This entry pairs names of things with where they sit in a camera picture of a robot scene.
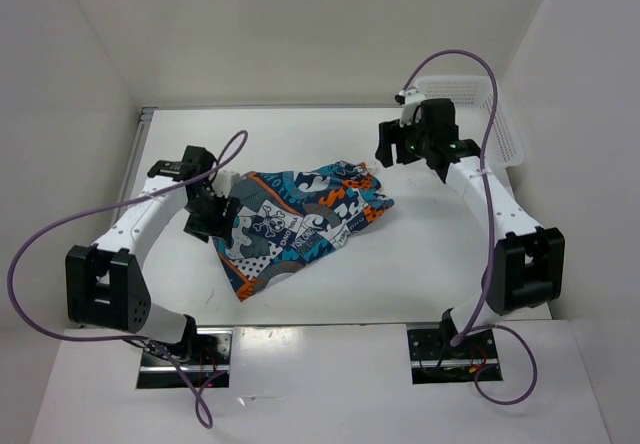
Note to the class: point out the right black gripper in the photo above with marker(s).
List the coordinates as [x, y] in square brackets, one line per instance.
[390, 132]

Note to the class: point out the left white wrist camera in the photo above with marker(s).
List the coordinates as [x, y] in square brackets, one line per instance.
[222, 182]

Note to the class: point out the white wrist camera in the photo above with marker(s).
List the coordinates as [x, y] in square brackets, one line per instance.
[409, 101]
[222, 182]

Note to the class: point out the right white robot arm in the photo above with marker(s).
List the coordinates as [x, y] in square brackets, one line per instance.
[525, 262]

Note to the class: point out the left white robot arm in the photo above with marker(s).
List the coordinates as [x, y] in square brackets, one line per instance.
[105, 285]

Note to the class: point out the colourful patterned shorts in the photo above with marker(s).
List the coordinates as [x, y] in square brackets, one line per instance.
[288, 220]

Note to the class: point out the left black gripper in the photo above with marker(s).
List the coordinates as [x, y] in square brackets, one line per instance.
[211, 227]

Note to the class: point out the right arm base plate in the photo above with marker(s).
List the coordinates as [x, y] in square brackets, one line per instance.
[433, 361]

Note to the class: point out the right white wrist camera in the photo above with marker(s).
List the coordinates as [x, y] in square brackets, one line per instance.
[409, 101]

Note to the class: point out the aluminium table edge rail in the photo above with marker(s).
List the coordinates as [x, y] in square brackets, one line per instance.
[139, 142]

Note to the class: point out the white plastic basket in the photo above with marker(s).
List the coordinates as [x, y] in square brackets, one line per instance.
[472, 97]

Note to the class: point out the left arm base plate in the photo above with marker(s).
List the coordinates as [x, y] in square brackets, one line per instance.
[208, 366]

